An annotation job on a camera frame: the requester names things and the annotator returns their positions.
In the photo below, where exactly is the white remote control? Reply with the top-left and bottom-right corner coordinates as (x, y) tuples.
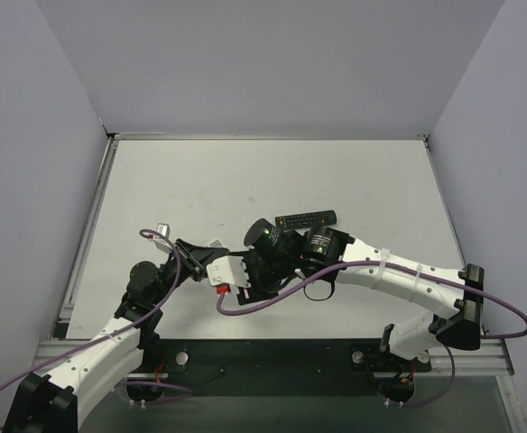
(208, 238), (229, 254)

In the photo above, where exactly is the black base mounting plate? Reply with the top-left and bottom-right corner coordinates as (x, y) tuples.
(127, 338), (431, 397)

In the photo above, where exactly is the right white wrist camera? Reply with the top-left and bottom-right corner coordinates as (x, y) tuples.
(207, 255), (251, 295)

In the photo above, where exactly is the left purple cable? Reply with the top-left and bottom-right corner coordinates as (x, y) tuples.
(0, 228), (197, 429)

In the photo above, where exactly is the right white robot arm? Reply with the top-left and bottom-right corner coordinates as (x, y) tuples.
(244, 218), (485, 361)

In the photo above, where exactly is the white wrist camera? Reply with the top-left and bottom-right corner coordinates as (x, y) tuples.
(150, 223), (171, 254)
(207, 255), (251, 295)

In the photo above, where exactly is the black tv remote control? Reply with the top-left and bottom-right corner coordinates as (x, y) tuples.
(275, 210), (337, 230)

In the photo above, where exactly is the aluminium front rail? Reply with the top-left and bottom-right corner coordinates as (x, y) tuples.
(32, 339), (514, 377)

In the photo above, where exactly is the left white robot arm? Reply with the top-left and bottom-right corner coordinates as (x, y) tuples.
(2, 234), (229, 432)

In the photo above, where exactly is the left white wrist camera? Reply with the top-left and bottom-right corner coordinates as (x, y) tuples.
(150, 223), (171, 254)

